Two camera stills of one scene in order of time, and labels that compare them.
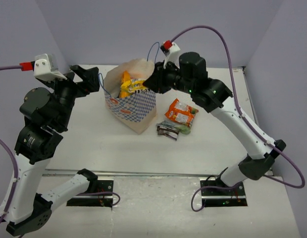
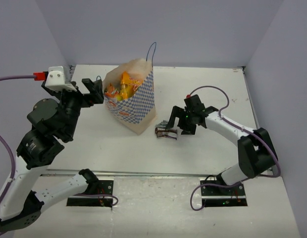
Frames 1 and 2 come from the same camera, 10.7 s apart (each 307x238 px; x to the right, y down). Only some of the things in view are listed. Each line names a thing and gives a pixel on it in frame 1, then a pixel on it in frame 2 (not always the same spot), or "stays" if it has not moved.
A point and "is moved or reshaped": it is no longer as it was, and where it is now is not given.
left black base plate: x=102 y=185 stays
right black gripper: x=156 y=82 -> x=179 y=112
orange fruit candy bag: x=179 y=112 is moved or reshaped
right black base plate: x=214 y=197 stays
